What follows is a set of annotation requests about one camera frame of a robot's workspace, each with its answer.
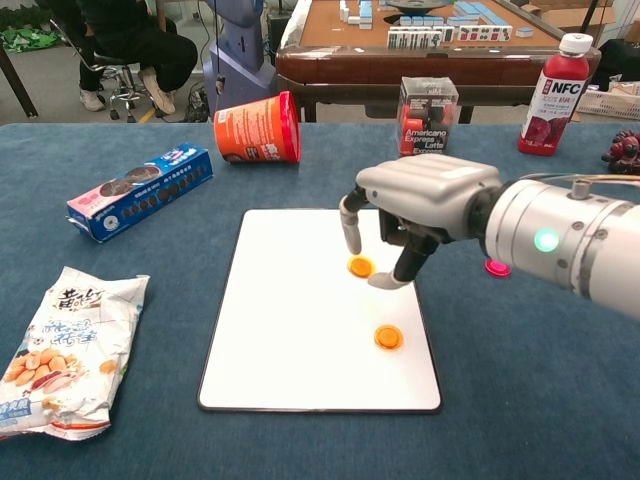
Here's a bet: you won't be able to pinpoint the right robot hand silver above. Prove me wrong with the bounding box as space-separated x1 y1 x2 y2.
338 153 503 291

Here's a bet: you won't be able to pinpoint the pink chip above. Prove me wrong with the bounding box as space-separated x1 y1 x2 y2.
483 258 513 279

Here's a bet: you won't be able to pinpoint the orange chip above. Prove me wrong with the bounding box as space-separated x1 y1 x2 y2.
347 255 377 280
373 324 406 351

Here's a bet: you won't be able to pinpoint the white rectangular board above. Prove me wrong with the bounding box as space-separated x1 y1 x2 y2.
196 208 445 415

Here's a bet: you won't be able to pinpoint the clear coffee capsule box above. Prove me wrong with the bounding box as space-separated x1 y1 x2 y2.
395 75 460 158

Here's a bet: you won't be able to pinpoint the brown mahjong table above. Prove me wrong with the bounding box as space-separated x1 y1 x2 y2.
274 0 601 125

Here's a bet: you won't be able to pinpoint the red NFC juice bottle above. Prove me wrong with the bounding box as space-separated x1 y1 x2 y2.
516 32 595 157

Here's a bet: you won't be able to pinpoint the mahjong tile row bamboo faces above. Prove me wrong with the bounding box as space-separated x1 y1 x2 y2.
387 27 445 50

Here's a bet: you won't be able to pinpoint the mahjong tile row red faces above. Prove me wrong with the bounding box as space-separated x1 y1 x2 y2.
442 25 514 44

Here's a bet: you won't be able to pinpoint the blue backed mahjong tile row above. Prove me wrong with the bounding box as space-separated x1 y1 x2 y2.
399 15 481 27

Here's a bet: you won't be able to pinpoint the dark round dish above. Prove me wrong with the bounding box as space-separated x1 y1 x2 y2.
384 0 454 12

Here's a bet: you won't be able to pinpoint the blue mahjong tile pile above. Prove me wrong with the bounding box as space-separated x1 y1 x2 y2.
453 0 496 17

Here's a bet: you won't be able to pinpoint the orange instant noodle cup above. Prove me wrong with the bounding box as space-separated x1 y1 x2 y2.
212 90 302 165

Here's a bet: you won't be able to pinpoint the stacked blue white mahjong tiles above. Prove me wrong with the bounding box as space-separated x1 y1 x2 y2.
339 0 374 26

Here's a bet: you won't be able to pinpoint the dark red grape bunch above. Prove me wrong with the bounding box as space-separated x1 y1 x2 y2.
600 129 640 176

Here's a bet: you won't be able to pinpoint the white plastic basket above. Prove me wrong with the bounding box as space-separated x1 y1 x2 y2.
574 87 640 122

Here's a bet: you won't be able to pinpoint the cardboard box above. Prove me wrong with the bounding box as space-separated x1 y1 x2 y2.
529 0 619 31

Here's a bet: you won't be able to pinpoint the blue table cloth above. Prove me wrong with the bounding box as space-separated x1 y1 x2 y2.
0 122 640 480

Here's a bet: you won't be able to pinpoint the black bag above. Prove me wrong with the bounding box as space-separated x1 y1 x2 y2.
594 38 640 91

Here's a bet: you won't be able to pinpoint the blue grey machine base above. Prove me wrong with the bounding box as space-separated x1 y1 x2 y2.
202 0 279 116

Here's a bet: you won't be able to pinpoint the blue pink cookie box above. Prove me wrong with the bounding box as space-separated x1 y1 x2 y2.
65 142 215 245

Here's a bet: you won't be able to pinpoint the seated person in black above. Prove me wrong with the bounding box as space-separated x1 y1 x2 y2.
37 0 201 116

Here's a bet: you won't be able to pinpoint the black office chair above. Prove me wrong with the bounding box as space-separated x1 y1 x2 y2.
49 19 151 124

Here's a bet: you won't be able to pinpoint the white peanut snack bag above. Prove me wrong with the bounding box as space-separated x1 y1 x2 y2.
0 265 151 442

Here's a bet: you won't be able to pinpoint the black metal leg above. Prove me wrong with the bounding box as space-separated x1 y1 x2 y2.
0 44 40 120

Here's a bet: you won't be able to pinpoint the green artificial foliage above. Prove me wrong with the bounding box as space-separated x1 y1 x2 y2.
0 7 66 54

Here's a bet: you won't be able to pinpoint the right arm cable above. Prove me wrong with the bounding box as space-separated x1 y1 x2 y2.
519 172 640 189

